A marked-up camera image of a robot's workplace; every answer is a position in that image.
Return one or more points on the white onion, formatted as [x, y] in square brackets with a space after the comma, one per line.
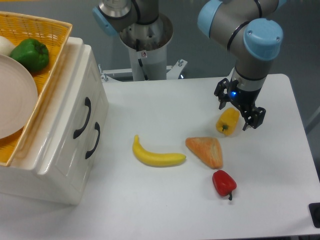
[6, 46]

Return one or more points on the beige round plate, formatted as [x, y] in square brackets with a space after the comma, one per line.
[18, 96]

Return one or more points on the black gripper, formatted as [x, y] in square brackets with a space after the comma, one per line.
[242, 93]

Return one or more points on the yellow woven basket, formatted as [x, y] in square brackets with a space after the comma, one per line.
[17, 27]

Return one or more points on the white drawer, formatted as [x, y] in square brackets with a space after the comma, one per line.
[90, 105]
[83, 157]

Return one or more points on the yellow bell pepper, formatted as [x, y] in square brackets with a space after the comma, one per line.
[228, 121]

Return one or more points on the green bell pepper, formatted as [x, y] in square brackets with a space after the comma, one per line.
[32, 54]

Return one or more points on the white drawer cabinet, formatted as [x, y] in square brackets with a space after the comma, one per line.
[39, 169]

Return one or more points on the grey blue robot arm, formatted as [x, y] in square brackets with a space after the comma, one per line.
[240, 26]

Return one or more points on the orange bread slice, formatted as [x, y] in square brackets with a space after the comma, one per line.
[207, 149]

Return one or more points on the yellow banana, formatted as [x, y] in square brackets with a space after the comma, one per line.
[154, 159]

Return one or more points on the red bell pepper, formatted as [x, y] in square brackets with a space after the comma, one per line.
[224, 184]

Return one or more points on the black corner object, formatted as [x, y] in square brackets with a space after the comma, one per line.
[314, 209]

